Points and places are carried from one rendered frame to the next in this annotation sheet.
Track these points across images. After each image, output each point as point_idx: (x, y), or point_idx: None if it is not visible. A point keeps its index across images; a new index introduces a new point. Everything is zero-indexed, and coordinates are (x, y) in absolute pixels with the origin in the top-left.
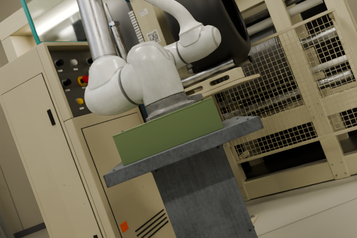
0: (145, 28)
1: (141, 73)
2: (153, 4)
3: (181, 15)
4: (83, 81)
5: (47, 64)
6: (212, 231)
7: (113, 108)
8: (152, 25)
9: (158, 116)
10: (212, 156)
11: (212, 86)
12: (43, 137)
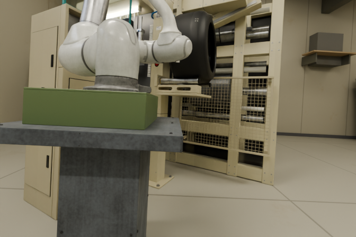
0: (155, 38)
1: (99, 43)
2: (149, 0)
3: (167, 17)
4: None
5: (63, 21)
6: (95, 221)
7: (73, 67)
8: None
9: (95, 89)
10: (126, 150)
11: (177, 90)
12: (44, 73)
